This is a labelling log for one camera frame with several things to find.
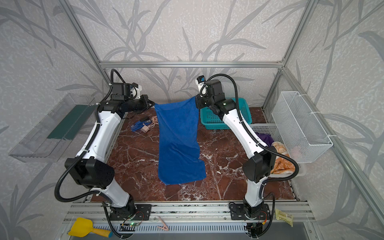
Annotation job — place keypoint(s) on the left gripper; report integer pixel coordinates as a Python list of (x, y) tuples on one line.
[(145, 103)]

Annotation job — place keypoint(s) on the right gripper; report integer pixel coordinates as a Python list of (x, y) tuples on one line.
[(199, 100)]

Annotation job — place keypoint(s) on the blue towel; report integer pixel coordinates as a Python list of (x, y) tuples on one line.
[(179, 151)]

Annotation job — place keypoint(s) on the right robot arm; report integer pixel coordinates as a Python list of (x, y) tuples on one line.
[(261, 157)]

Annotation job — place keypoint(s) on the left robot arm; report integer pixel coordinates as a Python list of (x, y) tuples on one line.
[(90, 169)]

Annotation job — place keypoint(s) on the teal plastic basket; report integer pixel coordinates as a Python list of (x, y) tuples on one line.
[(212, 122)]

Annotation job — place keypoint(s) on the beige rubber bands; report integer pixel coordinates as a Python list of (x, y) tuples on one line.
[(154, 122)]

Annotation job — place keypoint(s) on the white plastic laundry basket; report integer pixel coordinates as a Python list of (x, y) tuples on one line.
[(273, 131)]

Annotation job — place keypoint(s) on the purple cloth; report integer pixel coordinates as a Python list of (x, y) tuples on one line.
[(266, 139)]

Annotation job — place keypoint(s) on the orange patterned towel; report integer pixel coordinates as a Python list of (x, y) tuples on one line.
[(282, 166)]

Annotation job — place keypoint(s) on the pink clothespin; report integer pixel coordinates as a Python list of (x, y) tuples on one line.
[(164, 226)]

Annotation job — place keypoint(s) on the yellow label tag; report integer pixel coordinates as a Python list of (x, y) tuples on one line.
[(283, 216)]

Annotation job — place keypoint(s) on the yellow plastic scoop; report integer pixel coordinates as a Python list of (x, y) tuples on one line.
[(82, 227)]

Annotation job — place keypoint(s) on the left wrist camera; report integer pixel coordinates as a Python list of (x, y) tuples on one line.
[(125, 92)]

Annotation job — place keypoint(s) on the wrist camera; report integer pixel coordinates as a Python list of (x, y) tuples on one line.
[(209, 88), (125, 92)]

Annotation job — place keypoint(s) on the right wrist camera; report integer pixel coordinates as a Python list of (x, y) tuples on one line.
[(209, 88)]

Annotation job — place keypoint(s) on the white wire mesh basket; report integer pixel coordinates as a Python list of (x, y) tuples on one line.
[(304, 136)]

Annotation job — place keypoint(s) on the clear plastic wall shelf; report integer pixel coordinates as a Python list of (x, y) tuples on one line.
[(48, 140)]

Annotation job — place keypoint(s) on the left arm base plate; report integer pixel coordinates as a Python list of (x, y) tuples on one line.
[(141, 213)]

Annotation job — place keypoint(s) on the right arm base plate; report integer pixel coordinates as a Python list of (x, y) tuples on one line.
[(244, 211)]

